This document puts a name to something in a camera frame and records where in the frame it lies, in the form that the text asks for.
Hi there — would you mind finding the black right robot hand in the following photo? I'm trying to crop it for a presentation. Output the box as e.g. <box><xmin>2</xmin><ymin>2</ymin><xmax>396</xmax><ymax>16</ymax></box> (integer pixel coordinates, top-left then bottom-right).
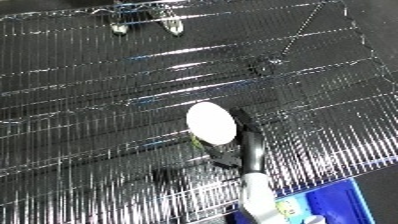
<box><xmin>202</xmin><ymin>108</ymin><xmax>269</xmax><ymax>175</ymax></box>

